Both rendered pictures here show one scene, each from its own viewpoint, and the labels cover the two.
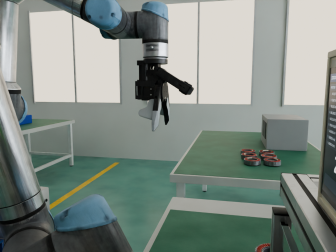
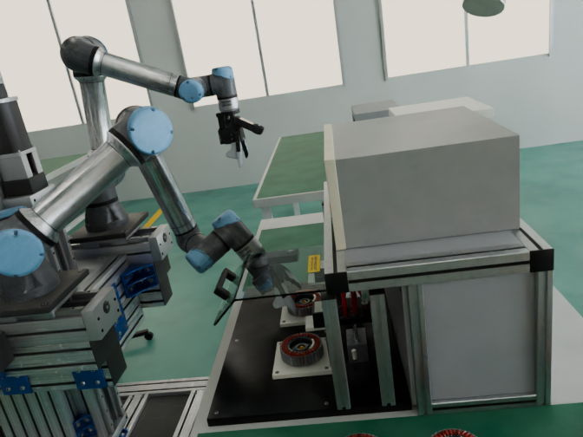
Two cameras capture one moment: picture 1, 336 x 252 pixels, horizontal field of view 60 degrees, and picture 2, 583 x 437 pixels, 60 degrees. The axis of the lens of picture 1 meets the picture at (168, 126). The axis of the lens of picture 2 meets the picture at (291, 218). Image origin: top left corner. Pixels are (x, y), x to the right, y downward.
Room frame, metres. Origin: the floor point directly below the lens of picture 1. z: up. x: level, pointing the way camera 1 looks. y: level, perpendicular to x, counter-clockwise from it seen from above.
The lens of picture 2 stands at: (-1.04, 0.07, 1.56)
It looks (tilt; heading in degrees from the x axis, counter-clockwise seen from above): 19 degrees down; 354
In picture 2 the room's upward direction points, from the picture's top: 9 degrees counter-clockwise
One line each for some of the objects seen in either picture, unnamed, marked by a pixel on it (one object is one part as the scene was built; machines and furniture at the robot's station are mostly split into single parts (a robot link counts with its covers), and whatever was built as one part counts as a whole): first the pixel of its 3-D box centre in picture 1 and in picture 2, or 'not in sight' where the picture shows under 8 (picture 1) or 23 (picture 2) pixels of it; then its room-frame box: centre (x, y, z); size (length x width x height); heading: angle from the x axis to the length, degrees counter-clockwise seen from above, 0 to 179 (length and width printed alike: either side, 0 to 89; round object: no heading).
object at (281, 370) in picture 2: not in sight; (303, 356); (0.10, -0.02, 0.78); 0.15 x 0.15 x 0.01; 78
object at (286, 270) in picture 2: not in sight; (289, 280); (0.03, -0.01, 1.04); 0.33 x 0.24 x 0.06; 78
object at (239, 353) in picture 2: not in sight; (311, 335); (0.22, -0.06, 0.76); 0.64 x 0.47 x 0.02; 168
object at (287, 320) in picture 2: not in sight; (305, 309); (0.34, -0.07, 0.78); 0.15 x 0.15 x 0.01; 78
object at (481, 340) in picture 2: not in sight; (480, 343); (-0.18, -0.36, 0.91); 0.28 x 0.03 x 0.32; 78
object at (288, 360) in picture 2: not in sight; (301, 348); (0.10, -0.02, 0.80); 0.11 x 0.11 x 0.04
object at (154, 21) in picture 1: (154, 24); (223, 82); (0.86, 0.04, 1.45); 0.09 x 0.08 x 0.11; 84
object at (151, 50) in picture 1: (155, 52); (228, 104); (0.86, 0.04, 1.37); 0.08 x 0.08 x 0.05
